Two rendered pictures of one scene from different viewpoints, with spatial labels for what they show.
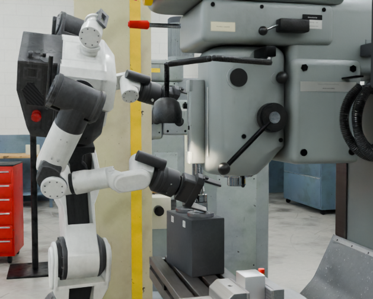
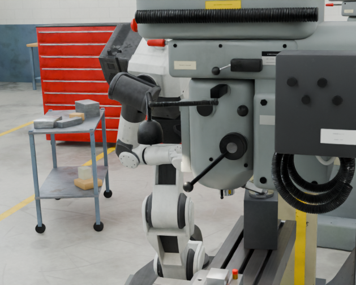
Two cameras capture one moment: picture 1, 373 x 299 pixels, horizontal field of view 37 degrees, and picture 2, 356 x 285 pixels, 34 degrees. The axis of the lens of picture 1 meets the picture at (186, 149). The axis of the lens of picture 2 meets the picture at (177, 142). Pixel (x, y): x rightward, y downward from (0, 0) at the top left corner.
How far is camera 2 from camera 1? 0.99 m
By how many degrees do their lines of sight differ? 35
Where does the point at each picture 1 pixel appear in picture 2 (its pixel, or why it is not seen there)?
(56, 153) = (124, 135)
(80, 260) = (161, 215)
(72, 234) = (158, 193)
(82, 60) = (150, 54)
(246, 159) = (217, 178)
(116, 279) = (281, 210)
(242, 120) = (210, 145)
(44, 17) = not seen: outside the picture
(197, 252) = (248, 228)
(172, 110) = (147, 134)
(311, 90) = (271, 124)
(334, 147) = not seen: hidden behind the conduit
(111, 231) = not seen: hidden behind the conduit
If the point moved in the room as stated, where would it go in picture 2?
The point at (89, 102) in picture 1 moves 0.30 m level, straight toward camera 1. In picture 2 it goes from (137, 100) to (90, 120)
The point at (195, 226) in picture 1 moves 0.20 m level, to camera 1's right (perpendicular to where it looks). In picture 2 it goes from (247, 206) to (301, 216)
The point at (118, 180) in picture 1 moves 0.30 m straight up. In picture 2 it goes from (173, 161) to (170, 76)
